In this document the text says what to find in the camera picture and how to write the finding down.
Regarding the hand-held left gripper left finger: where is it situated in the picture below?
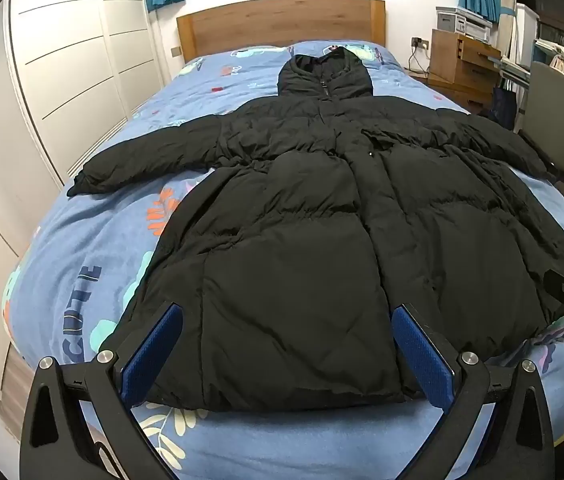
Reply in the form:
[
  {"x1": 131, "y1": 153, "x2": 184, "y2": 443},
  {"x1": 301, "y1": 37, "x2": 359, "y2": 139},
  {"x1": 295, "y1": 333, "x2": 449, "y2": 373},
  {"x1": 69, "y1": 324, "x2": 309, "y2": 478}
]
[{"x1": 20, "y1": 302, "x2": 185, "y2": 480}]

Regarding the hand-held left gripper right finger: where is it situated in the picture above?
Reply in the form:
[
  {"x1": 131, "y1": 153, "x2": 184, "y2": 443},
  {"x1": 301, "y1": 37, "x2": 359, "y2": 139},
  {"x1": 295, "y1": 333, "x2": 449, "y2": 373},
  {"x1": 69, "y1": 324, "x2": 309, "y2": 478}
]
[{"x1": 390, "y1": 304, "x2": 558, "y2": 480}]

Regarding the black puffer jacket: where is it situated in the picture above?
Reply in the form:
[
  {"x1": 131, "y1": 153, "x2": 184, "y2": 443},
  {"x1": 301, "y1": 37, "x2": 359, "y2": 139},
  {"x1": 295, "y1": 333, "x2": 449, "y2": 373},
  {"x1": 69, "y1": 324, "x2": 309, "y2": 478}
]
[{"x1": 66, "y1": 52, "x2": 564, "y2": 413}]

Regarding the bed with blue duvet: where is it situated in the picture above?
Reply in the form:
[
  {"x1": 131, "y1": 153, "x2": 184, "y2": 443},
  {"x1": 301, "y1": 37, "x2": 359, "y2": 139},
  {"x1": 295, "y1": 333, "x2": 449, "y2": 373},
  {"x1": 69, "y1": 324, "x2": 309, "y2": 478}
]
[{"x1": 2, "y1": 42, "x2": 564, "y2": 480}]

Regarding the grey chair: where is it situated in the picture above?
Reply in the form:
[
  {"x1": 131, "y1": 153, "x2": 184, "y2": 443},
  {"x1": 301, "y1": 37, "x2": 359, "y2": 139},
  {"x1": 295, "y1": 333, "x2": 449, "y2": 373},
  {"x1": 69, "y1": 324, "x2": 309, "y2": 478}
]
[{"x1": 516, "y1": 61, "x2": 564, "y2": 196}]

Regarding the dark blue bag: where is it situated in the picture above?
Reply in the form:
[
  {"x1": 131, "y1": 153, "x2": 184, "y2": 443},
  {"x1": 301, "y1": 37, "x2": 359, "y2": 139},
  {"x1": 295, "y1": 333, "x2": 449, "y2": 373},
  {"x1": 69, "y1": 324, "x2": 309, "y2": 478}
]
[{"x1": 492, "y1": 85, "x2": 519, "y2": 124}]

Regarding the wooden nightstand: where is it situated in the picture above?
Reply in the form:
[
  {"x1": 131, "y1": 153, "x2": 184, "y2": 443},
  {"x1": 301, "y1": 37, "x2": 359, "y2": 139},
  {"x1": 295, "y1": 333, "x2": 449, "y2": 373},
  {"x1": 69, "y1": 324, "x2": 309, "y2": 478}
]
[{"x1": 429, "y1": 28, "x2": 503, "y2": 111}]

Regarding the white printer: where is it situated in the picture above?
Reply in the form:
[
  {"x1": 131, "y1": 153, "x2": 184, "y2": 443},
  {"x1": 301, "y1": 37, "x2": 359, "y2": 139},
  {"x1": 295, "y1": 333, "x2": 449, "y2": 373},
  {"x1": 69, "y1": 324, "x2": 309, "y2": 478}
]
[{"x1": 435, "y1": 6, "x2": 494, "y2": 42}]

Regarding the white wardrobe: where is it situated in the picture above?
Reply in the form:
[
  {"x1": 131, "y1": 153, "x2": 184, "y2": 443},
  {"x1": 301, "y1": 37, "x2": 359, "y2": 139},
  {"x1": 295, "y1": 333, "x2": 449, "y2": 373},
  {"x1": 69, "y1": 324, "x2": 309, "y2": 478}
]
[{"x1": 0, "y1": 0, "x2": 183, "y2": 401}]

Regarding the wooden headboard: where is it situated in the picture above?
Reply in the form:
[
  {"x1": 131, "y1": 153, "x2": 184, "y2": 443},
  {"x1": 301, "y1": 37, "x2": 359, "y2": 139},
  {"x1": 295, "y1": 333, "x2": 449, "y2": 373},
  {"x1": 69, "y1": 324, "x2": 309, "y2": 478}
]
[{"x1": 177, "y1": 0, "x2": 387, "y2": 63}]

